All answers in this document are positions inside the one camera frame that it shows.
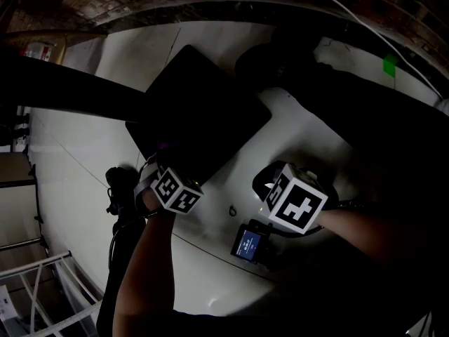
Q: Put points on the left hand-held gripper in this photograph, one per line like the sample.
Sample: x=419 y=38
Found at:
x=175 y=191

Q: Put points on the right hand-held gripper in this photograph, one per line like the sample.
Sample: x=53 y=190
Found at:
x=298 y=209

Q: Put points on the purple cloth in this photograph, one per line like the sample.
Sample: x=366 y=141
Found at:
x=165 y=145

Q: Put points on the black table base and pole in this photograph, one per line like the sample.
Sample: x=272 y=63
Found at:
x=70 y=90

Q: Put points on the person's left forearm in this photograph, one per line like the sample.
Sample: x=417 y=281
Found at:
x=147 y=265

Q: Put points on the person's right forearm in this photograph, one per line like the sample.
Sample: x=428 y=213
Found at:
x=368 y=241

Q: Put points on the person's left black shoe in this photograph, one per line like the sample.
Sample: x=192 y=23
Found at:
x=121 y=181

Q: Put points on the person's black shoe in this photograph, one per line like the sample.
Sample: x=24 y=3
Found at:
x=266 y=65
x=121 y=181

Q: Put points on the small black screen device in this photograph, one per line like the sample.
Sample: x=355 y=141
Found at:
x=247 y=244

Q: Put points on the person's right black shoe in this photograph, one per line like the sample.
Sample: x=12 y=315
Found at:
x=266 y=65

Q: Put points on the white metal rack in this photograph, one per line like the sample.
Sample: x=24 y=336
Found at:
x=35 y=263

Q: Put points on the brown folding board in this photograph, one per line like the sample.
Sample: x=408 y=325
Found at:
x=14 y=168

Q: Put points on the green tape piece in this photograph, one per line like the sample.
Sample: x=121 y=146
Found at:
x=390 y=65

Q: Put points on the grey fabric item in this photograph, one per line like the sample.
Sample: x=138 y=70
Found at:
x=443 y=107

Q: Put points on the wrapped water bottle pack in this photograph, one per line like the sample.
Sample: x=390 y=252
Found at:
x=38 y=52

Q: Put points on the white paper sheet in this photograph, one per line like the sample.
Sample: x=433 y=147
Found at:
x=7 y=304

